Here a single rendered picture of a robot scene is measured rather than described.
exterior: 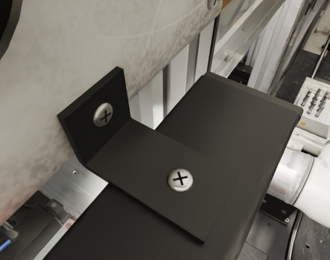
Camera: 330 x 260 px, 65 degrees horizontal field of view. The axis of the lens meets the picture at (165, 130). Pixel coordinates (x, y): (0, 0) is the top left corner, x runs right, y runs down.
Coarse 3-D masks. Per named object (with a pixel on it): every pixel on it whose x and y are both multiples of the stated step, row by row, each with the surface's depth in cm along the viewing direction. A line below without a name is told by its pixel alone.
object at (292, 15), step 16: (288, 16) 46; (208, 32) 13; (272, 32) 49; (288, 32) 48; (208, 48) 14; (176, 64) 11; (256, 64) 55; (272, 64) 53; (176, 80) 12; (256, 80) 58; (176, 96) 13
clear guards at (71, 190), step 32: (224, 0) 13; (256, 0) 18; (224, 32) 15; (256, 32) 22; (224, 64) 18; (160, 96) 11; (64, 192) 8; (96, 192) 10; (32, 224) 7; (64, 224) 9; (0, 256) 7; (32, 256) 8
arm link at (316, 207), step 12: (324, 156) 42; (312, 168) 40; (324, 168) 40; (312, 180) 40; (324, 180) 39; (300, 192) 41; (312, 192) 39; (324, 192) 38; (300, 204) 41; (312, 204) 40; (324, 204) 38; (312, 216) 41; (324, 216) 39
